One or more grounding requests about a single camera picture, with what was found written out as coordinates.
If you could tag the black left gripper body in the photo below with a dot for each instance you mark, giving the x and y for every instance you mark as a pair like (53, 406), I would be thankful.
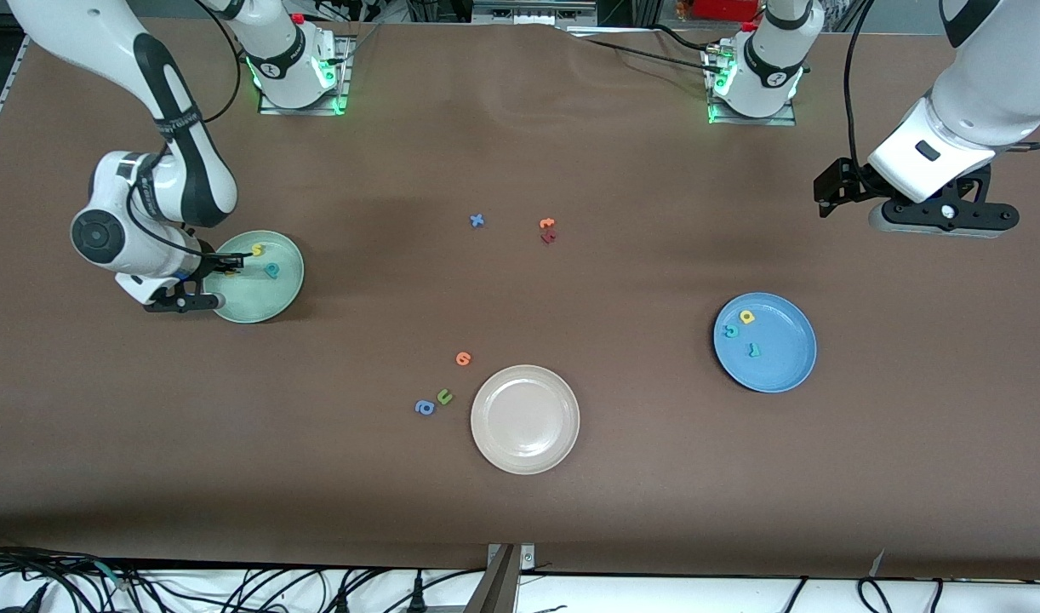
(847, 180)

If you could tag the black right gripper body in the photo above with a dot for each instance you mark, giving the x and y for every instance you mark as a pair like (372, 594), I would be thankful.
(207, 266)

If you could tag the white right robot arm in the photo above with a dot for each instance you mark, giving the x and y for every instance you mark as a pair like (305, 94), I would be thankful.
(103, 38)

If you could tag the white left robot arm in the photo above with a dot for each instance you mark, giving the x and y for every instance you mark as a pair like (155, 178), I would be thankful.
(997, 77)

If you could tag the green plate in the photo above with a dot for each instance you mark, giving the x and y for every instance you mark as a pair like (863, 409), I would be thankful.
(265, 298)

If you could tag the blue plate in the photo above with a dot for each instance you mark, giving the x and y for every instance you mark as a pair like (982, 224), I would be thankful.
(775, 366)

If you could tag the red box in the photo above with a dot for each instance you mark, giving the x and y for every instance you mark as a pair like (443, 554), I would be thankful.
(724, 8)

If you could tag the blue letter a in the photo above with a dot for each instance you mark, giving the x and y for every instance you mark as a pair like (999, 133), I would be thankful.
(425, 408)

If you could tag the beige plate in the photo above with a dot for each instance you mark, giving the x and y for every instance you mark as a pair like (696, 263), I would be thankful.
(525, 419)

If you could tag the grey metal box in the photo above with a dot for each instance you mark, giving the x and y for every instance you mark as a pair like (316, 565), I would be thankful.
(533, 10)

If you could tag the white paper scrap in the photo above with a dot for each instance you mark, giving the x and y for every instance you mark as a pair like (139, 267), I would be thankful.
(877, 562)

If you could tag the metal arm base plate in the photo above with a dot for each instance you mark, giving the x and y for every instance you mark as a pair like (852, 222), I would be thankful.
(343, 77)
(767, 121)

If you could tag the metal table bracket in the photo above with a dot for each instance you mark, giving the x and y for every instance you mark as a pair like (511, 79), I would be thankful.
(503, 579)

